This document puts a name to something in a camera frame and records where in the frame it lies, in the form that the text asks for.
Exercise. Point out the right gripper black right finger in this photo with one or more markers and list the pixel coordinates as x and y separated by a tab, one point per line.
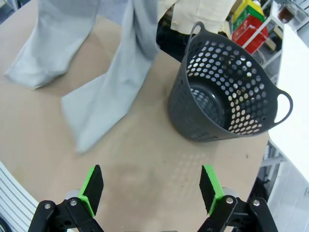
212	191

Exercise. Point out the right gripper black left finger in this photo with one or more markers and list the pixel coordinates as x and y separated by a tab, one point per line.
93	191

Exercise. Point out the grey training pants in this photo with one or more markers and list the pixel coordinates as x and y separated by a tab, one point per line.
116	84

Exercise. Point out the white ribbed panel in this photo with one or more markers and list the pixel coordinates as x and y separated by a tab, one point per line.
12	198

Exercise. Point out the dark grey perforated basket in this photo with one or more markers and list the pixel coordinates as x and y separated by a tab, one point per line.
178	113

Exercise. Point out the white side table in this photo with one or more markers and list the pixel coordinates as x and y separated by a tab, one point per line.
294	84

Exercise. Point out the red box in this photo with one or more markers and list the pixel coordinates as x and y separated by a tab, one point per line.
246	31

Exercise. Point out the person in cream jacket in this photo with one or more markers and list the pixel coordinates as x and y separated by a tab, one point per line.
205	14

